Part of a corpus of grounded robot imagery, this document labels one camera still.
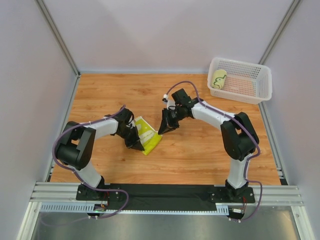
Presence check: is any yellow green towel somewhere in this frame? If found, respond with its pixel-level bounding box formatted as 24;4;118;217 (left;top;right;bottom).
134;116;163;156

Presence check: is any green patterned towel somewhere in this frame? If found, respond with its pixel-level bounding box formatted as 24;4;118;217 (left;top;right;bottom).
210;69;227;90

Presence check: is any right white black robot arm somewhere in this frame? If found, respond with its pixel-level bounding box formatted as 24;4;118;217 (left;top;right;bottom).
158;88;259;196

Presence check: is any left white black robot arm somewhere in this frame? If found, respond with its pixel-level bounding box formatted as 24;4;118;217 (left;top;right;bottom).
52;105;145;192

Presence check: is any black cloth strip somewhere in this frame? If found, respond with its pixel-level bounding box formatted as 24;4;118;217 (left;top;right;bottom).
108;183;217;212

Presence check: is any white perforated plastic basket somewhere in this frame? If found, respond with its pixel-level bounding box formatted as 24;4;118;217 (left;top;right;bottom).
207;57;273;105

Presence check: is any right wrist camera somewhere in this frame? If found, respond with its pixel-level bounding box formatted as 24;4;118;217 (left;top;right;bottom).
162;94;176;109

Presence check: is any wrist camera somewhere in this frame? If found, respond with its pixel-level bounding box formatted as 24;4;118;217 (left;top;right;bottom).
162;94;176;109
128;119;136;129

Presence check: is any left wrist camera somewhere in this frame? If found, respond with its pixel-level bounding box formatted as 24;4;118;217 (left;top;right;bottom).
128;119;136;129

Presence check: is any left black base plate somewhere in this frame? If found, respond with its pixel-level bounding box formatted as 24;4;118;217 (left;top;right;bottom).
75;184;126;202

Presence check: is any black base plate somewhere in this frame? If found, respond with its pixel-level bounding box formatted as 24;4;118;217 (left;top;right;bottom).
208;186;256;204
75;184;126;202

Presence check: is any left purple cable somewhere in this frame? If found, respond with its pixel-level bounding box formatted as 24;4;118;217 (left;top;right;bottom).
51;104;130;220

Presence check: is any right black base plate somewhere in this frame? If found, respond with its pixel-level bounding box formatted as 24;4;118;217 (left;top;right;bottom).
208;186;256;204

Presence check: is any aluminium front rail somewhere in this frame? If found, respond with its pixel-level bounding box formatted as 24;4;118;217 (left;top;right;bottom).
30;182;304;207

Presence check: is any grey slotted cable duct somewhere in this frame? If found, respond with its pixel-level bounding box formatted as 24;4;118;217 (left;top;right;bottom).
39;202;229;216

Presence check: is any left aluminium frame post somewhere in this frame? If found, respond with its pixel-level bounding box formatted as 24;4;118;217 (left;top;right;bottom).
35;0;81;77

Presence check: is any aluminium frame post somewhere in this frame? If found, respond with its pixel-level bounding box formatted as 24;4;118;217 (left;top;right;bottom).
258;0;303;65
35;0;81;77

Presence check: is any right aluminium frame post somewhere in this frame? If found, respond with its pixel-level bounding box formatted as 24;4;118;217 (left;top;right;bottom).
258;0;303;65

